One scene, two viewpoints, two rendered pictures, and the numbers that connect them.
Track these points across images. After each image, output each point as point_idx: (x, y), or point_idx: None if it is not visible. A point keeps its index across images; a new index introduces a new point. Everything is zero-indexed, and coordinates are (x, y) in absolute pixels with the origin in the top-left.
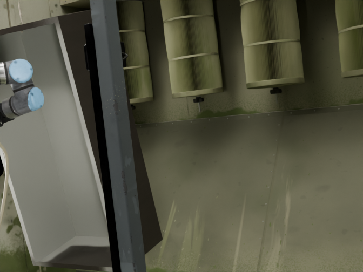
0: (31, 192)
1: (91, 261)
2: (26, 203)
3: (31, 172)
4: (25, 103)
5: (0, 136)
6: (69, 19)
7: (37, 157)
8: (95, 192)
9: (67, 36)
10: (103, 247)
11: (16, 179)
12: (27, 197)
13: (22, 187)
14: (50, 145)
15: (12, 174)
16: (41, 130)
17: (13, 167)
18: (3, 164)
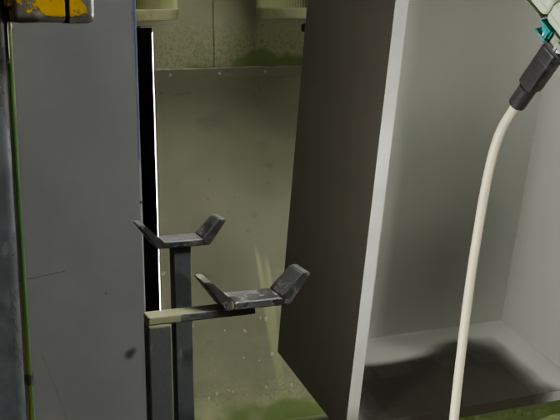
0: (336, 248)
1: (468, 392)
2: (344, 276)
3: (332, 194)
4: None
5: (376, 92)
6: None
7: (320, 153)
8: (380, 235)
9: None
10: (419, 359)
11: (357, 212)
12: (342, 262)
13: (347, 232)
14: (298, 120)
15: (362, 199)
16: (308, 80)
17: (359, 180)
18: (377, 171)
